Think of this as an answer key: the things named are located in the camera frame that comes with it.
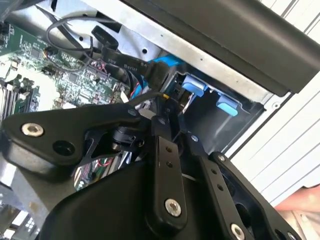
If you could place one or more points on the person's hand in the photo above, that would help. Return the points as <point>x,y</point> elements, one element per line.
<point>307,200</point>

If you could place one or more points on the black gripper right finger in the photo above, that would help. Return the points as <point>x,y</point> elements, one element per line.
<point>208,162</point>

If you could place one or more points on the hard disk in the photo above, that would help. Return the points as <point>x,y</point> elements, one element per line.
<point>172,65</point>

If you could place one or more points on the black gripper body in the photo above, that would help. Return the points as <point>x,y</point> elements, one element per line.
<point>112,212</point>

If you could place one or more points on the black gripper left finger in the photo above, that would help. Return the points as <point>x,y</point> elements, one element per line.
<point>168,185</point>

